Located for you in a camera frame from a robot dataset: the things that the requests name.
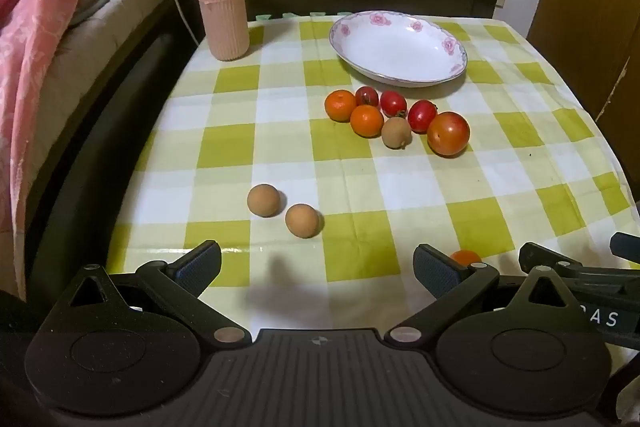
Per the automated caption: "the beige mattress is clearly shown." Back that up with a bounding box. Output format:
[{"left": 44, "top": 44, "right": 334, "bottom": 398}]
[{"left": 25, "top": 0, "right": 188, "bottom": 228}]

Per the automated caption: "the red cherry tomato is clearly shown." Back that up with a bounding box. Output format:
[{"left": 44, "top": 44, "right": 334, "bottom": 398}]
[
  {"left": 407, "top": 99, "right": 439, "bottom": 134},
  {"left": 354, "top": 86, "right": 380, "bottom": 108},
  {"left": 380, "top": 90, "right": 407, "bottom": 118}
]

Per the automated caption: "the mandarin orange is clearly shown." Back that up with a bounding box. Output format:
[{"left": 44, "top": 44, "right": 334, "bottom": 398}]
[
  {"left": 324, "top": 90, "right": 358, "bottom": 123},
  {"left": 349, "top": 105, "right": 385, "bottom": 138},
  {"left": 449, "top": 249, "right": 482, "bottom": 266}
]

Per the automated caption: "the white floral bowl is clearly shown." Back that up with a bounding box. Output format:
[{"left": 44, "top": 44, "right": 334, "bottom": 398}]
[{"left": 328, "top": 10, "right": 468, "bottom": 88}]

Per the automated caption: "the green foam mat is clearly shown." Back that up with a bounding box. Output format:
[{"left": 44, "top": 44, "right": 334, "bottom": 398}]
[{"left": 255, "top": 10, "right": 353, "bottom": 22}]

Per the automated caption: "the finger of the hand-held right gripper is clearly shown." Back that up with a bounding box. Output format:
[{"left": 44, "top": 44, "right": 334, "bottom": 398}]
[
  {"left": 611, "top": 232, "right": 640, "bottom": 258},
  {"left": 519, "top": 242, "right": 640, "bottom": 295}
]

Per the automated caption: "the pink floral blanket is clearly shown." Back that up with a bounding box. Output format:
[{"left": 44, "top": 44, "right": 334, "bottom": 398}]
[{"left": 0, "top": 0, "right": 136, "bottom": 303}]

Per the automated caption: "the tan longan fruit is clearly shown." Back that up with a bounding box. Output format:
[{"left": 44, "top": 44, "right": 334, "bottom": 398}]
[
  {"left": 247, "top": 184, "right": 280, "bottom": 218},
  {"left": 285, "top": 204, "right": 321, "bottom": 239}
]

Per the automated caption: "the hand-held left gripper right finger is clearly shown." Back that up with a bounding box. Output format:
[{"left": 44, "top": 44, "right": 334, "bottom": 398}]
[{"left": 383, "top": 243, "right": 599, "bottom": 351}]

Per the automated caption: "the large red tomato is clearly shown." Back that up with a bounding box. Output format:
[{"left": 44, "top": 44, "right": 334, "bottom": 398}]
[{"left": 426, "top": 111, "right": 471, "bottom": 157}]

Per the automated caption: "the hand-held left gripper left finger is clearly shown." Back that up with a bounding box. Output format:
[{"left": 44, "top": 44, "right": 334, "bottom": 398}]
[{"left": 39, "top": 240, "right": 253, "bottom": 351}]

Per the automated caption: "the dark bed frame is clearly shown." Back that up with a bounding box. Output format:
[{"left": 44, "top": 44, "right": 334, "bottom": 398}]
[{"left": 25, "top": 14, "right": 203, "bottom": 308}]

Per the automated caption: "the brown wooden wardrobe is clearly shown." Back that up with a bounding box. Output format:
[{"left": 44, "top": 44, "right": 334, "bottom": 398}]
[{"left": 527, "top": 0, "right": 640, "bottom": 188}]

